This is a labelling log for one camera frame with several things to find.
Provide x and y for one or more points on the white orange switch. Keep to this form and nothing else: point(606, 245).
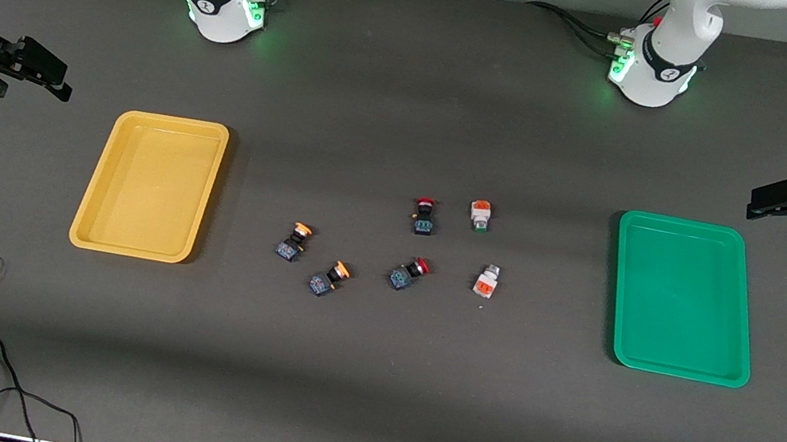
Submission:
point(486, 281)

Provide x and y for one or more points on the green plastic tray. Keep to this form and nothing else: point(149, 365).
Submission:
point(683, 298)

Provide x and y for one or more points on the yellow push button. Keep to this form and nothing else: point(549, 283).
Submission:
point(293, 241)
point(328, 279)

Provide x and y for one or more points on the red push button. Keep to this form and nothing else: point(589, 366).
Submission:
point(408, 275)
point(424, 217)

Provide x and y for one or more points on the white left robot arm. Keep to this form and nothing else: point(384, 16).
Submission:
point(669, 59)

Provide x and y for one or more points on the yellow plastic tray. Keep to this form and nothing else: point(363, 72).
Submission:
point(150, 186)

